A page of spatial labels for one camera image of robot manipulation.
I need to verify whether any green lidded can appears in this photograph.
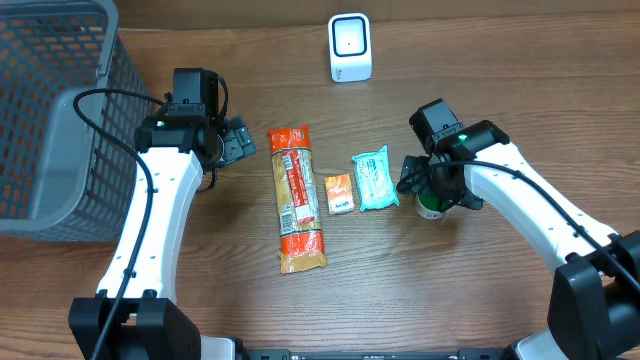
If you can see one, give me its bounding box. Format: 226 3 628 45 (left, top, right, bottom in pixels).
414 193 444 220

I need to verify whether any long orange noodle packet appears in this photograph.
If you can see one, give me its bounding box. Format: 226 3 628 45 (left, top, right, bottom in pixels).
267 126 327 274

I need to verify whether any teal wet wipes pack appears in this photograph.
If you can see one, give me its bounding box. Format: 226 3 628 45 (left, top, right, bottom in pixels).
352 145 400 212

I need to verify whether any small orange snack box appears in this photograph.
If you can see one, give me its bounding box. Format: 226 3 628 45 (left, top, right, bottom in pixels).
324 174 355 215

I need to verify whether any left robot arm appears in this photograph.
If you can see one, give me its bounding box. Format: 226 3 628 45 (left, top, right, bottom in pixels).
68 68 256 359

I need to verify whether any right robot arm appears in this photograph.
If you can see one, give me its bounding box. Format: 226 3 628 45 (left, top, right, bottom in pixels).
396 99 639 359

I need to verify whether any white barcode scanner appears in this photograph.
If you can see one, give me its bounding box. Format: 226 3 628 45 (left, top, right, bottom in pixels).
327 13 373 83

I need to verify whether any grey plastic shopping basket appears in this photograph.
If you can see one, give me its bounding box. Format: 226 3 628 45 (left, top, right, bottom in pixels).
1 1 152 242

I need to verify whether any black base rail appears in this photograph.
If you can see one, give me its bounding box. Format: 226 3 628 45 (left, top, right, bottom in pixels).
236 348 503 360

